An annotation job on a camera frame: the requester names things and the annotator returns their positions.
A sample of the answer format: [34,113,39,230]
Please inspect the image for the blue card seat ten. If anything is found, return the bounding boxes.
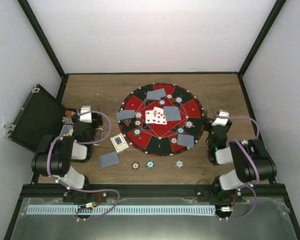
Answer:
[177,134,195,148]

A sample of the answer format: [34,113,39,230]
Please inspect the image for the blue white chip seat nine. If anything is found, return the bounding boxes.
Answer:
[185,121,193,128]

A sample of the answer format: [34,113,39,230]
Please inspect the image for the blue playing card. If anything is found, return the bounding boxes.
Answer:
[152,88,166,99]
[116,110,135,121]

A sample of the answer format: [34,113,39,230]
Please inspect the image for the blue orange chip stack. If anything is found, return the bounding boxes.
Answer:
[175,160,184,169]

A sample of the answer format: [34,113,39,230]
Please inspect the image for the face-down card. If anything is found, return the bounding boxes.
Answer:
[163,106,181,122]

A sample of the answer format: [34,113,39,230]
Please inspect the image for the blue white chip seat seven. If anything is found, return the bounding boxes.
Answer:
[175,96,183,103]

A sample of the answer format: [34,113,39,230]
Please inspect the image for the teal chip seat two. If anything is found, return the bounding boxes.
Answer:
[133,128,141,136]

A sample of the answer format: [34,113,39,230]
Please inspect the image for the blue white chip seat three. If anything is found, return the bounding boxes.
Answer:
[135,112,142,119]

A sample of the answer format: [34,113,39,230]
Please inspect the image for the face-up heart card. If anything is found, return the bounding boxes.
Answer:
[155,110,167,125]

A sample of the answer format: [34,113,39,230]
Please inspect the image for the brown 100 chip stack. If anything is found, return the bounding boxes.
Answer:
[131,162,140,170]

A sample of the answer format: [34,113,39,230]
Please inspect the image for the teal chip seat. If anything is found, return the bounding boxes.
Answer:
[158,99,166,106]

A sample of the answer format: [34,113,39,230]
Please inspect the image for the teal chip stack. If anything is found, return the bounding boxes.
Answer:
[145,160,155,169]

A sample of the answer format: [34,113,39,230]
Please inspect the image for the face-up spade card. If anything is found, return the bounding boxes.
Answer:
[145,110,156,124]

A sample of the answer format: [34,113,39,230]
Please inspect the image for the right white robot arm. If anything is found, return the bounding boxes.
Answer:
[202,112,278,202]

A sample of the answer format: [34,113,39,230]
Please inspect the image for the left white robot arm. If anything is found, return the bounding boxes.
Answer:
[31,106,103,202]

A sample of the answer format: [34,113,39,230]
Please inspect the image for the card box in case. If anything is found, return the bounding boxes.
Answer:
[60,124,74,137]

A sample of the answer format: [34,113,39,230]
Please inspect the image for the chips in case top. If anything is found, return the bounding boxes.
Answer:
[61,110,76,125]

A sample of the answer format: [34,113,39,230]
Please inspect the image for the black poker chip case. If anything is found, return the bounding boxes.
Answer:
[3,83,105,164]

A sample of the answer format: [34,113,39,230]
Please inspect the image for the triangular all in marker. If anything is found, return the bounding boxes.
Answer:
[123,119,131,126]

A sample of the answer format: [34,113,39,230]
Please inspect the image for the round red black poker mat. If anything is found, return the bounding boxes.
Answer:
[118,83,205,156]

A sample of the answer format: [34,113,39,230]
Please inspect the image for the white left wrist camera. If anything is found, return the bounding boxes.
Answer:
[79,105,92,123]

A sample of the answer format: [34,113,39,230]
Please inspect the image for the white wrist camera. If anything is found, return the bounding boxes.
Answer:
[211,109,230,127]
[79,105,92,123]

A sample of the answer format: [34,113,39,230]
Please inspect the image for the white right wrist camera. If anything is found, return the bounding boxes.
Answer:
[211,109,230,127]

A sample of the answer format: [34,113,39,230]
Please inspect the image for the black front mounting rail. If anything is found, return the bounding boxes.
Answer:
[22,183,286,204]

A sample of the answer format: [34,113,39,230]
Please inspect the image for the perforated light blue rail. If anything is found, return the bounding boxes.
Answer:
[26,205,216,216]

